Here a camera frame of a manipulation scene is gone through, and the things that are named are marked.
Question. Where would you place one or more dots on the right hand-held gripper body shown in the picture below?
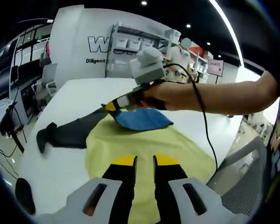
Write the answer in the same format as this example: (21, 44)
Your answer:
(149, 67)

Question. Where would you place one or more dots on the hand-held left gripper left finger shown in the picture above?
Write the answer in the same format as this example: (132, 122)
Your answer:
(100, 203)

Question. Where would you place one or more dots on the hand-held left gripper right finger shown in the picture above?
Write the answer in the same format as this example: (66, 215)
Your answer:
(184, 203)

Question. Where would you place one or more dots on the yellow blue grey garment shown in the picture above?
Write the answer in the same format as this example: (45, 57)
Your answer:
(135, 140)

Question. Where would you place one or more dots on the person's right hand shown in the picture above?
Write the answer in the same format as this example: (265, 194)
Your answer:
(175, 96)

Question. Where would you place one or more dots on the white storage bin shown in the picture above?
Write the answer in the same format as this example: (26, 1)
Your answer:
(134, 45)
(123, 43)

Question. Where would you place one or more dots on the metal storage shelf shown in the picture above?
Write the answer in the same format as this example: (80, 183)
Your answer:
(121, 58)

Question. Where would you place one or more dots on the white storage box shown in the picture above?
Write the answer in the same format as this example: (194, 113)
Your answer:
(172, 34)

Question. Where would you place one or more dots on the grey mesh chair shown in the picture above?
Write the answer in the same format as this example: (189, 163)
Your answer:
(245, 177)

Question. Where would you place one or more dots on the pink sign on stand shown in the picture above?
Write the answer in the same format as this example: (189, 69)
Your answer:
(215, 67)

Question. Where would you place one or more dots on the black oval pad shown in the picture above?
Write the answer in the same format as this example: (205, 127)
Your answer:
(25, 196)

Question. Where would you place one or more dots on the grey office chair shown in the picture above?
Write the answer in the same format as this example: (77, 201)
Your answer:
(46, 81)

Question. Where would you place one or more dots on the grey hanging bag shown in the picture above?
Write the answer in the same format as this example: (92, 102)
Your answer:
(45, 59)

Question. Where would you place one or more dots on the ceiling light strip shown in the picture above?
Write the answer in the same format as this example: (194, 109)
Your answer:
(228, 28)

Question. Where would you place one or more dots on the pink hanging item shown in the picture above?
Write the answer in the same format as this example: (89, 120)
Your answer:
(47, 49)

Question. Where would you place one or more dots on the grey office desk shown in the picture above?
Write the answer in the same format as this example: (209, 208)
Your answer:
(28, 98)

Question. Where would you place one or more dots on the black desktop monitor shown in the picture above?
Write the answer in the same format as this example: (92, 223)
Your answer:
(14, 74)

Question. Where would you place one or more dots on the large display screen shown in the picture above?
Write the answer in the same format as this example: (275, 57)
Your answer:
(0, 86)

